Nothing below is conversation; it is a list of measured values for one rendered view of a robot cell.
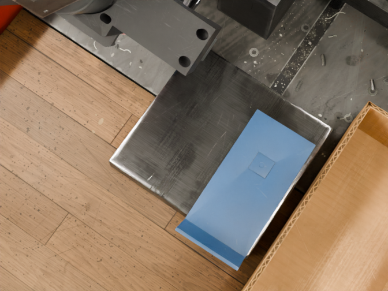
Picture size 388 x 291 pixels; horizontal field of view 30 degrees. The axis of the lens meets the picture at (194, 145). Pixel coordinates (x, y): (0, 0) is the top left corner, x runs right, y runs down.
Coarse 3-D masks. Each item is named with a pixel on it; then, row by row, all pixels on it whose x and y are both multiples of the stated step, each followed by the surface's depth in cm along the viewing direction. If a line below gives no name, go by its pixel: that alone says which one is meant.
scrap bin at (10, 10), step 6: (0, 6) 75; (6, 6) 76; (12, 6) 77; (18, 6) 78; (0, 12) 75; (6, 12) 77; (12, 12) 78; (18, 12) 79; (0, 18) 76; (6, 18) 77; (12, 18) 79; (0, 24) 77; (6, 24) 78; (0, 30) 78
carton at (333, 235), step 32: (352, 128) 69; (384, 128) 72; (352, 160) 75; (384, 160) 75; (320, 192) 74; (352, 192) 74; (384, 192) 74; (288, 224) 67; (320, 224) 73; (352, 224) 73; (384, 224) 73; (288, 256) 72; (320, 256) 72; (352, 256) 73; (384, 256) 73; (256, 288) 72; (288, 288) 72; (320, 288) 72; (352, 288) 72; (384, 288) 71
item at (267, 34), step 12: (228, 0) 76; (240, 0) 74; (252, 0) 73; (288, 0) 76; (228, 12) 79; (240, 12) 77; (252, 12) 75; (264, 12) 73; (276, 12) 73; (252, 24) 78; (264, 24) 76; (276, 24) 78; (264, 36) 78
